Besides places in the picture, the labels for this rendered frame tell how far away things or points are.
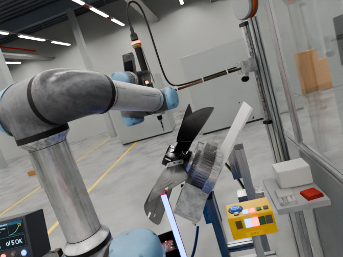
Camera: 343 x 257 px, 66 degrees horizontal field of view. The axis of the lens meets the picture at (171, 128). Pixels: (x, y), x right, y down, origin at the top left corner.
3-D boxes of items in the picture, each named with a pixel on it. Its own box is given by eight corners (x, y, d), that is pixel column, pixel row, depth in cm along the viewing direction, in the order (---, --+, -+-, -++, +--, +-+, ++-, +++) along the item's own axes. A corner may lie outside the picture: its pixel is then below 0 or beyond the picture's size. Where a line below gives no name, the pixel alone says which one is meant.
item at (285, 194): (291, 190, 141) (290, 186, 141) (298, 204, 127) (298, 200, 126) (274, 193, 143) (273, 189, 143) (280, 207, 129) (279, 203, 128)
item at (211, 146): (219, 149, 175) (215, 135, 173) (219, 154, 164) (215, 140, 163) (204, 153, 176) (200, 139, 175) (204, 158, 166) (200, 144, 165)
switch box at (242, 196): (269, 216, 165) (260, 184, 161) (272, 225, 156) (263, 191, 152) (244, 221, 167) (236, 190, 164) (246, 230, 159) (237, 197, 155)
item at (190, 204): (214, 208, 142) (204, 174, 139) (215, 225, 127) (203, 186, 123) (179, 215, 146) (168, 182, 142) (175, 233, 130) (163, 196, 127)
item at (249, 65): (250, 72, 162) (247, 58, 160) (259, 70, 155) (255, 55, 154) (238, 76, 157) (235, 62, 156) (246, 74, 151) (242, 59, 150)
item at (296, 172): (303, 172, 156) (299, 155, 154) (314, 183, 140) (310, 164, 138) (274, 178, 159) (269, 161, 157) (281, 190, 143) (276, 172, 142)
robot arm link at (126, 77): (109, 99, 90) (101, 75, 88) (120, 96, 101) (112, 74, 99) (130, 93, 88) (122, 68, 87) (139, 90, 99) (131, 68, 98)
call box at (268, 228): (272, 220, 103) (266, 196, 101) (279, 235, 94) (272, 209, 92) (231, 228, 106) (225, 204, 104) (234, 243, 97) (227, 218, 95)
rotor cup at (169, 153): (181, 169, 154) (161, 160, 155) (192, 148, 151) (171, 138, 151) (179, 179, 140) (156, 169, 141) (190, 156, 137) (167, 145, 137)
